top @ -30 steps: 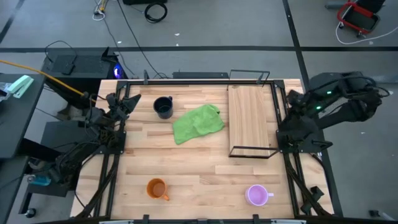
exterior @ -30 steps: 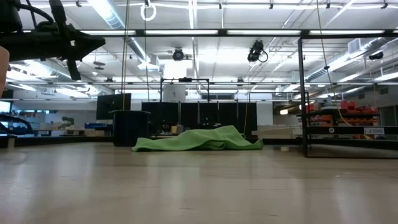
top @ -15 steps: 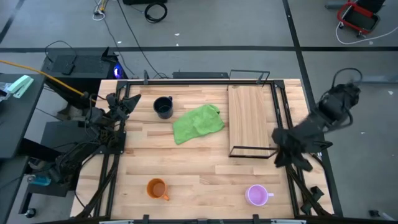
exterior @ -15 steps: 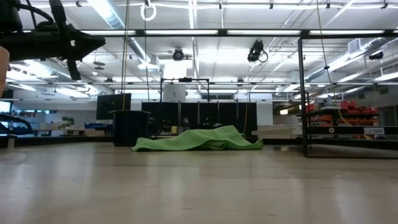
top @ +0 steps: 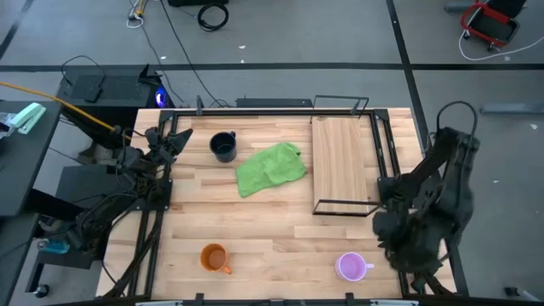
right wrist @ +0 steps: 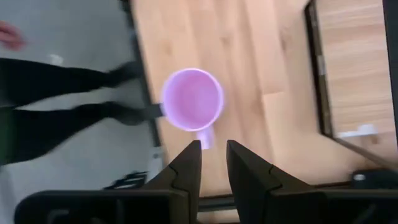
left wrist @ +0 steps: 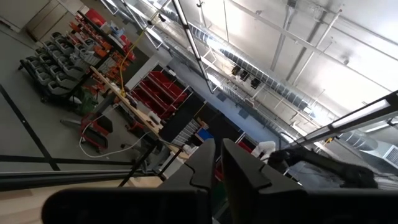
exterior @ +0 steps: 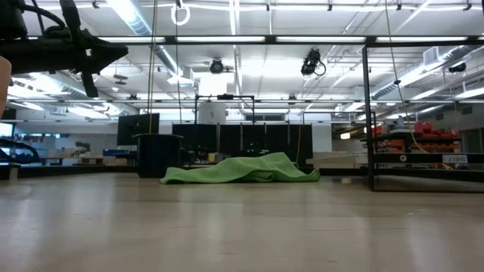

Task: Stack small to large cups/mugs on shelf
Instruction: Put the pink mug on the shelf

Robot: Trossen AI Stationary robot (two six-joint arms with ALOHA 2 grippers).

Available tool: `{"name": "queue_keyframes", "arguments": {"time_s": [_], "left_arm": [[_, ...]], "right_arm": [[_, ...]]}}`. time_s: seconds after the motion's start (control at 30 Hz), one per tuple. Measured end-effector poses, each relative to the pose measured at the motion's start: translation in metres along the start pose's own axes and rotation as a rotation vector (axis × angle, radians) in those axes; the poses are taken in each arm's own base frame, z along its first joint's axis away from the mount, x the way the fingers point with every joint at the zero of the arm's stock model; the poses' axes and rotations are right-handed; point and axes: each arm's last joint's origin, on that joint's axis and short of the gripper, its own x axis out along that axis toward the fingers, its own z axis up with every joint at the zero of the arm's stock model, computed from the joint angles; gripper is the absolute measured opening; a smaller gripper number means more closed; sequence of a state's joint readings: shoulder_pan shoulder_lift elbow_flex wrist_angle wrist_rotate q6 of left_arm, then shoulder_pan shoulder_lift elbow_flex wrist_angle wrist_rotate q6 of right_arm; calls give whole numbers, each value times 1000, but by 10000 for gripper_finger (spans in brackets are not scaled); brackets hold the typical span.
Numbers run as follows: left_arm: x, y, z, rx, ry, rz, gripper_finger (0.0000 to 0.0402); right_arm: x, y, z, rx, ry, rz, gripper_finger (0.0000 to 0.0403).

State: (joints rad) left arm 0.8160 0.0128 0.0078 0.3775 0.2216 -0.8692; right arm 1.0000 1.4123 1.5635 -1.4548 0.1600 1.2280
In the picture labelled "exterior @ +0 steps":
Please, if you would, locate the white hanging ring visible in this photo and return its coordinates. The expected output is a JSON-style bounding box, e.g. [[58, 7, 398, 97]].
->
[[170, 2, 191, 27]]

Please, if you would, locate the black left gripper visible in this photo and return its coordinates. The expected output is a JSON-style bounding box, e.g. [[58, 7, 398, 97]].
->
[[0, 0, 130, 99]]

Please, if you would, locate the black aluminium table frame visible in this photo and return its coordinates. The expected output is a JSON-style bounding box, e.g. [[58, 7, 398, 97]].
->
[[0, 164, 484, 183]]

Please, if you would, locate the black ceiling camera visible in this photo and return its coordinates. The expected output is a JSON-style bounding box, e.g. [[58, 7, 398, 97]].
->
[[209, 57, 225, 75], [300, 48, 327, 77]]

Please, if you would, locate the black mug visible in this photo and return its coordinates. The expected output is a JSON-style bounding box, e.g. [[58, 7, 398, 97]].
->
[[135, 133, 185, 179]]

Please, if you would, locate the white desk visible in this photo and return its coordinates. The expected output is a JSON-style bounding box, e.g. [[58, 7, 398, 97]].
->
[[305, 150, 365, 170]]

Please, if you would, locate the black overhead beam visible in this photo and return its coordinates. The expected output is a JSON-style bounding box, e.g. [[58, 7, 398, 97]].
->
[[28, 35, 484, 47]]

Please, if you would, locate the green potted plant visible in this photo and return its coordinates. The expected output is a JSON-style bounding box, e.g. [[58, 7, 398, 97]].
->
[[73, 141, 92, 156]]

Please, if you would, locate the yellow hanging cable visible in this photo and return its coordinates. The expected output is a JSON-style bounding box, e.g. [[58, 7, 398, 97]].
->
[[384, 0, 455, 170]]

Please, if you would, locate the black monitor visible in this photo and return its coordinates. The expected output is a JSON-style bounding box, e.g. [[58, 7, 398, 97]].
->
[[116, 113, 161, 147]]

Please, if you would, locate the rack with red bins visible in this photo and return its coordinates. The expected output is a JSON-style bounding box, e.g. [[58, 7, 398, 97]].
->
[[361, 120, 462, 170]]

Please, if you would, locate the black metal stand frame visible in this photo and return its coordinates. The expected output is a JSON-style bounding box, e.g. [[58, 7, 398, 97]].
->
[[194, 94, 256, 125]]

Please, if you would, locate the silver ventilation duct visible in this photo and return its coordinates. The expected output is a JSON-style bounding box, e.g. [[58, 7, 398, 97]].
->
[[107, 0, 182, 76]]

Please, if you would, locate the white paper shelf label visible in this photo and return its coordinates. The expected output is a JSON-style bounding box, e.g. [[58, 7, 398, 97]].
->
[[441, 154, 469, 165]]

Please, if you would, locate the wooden shelf with black frame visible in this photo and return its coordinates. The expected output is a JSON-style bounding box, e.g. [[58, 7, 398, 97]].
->
[[361, 42, 484, 193]]

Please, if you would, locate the hanging yellow rope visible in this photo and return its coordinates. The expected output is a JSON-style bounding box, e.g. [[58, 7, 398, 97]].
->
[[147, 0, 159, 135]]

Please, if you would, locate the black cabinet row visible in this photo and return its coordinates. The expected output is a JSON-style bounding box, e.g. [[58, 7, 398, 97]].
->
[[172, 123, 314, 169]]

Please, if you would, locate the green microfibre cloth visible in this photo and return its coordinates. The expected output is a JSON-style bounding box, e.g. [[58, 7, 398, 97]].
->
[[160, 151, 321, 185]]

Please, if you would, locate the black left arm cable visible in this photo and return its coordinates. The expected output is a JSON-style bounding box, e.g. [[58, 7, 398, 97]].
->
[[17, 2, 68, 33]]

